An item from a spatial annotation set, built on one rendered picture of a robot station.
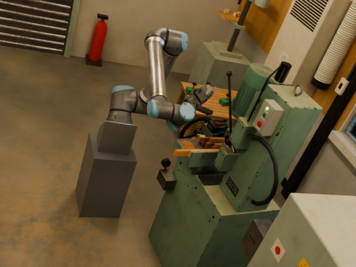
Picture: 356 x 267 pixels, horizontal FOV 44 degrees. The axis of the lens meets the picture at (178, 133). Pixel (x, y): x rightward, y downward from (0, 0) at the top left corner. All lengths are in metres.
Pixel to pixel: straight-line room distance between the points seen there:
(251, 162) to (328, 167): 1.67
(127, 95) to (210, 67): 1.95
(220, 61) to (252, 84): 2.30
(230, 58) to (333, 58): 1.40
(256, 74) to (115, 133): 1.04
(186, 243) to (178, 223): 0.15
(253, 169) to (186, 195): 0.57
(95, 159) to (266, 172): 1.16
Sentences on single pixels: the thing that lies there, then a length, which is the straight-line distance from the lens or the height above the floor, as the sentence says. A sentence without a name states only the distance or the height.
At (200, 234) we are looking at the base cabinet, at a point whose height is 0.55.
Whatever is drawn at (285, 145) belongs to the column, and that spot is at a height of 1.28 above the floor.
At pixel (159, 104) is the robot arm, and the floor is 1.31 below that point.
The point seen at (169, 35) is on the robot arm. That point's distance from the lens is 2.58.
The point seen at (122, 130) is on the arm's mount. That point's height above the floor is 0.75.
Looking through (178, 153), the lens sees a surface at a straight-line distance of 2.56.
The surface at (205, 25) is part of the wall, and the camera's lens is 5.66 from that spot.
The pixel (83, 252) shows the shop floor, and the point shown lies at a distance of 3.09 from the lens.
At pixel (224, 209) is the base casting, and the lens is 2.51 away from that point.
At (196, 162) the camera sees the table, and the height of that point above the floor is 0.88.
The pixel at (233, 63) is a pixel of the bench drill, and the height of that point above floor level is 0.69.
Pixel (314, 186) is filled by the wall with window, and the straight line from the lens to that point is 4.11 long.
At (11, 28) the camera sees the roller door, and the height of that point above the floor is 0.22.
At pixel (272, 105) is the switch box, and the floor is 1.48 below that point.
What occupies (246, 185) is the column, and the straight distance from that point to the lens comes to 2.44.
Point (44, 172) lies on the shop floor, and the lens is 3.61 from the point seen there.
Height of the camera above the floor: 2.34
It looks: 31 degrees down
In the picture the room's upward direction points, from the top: 20 degrees clockwise
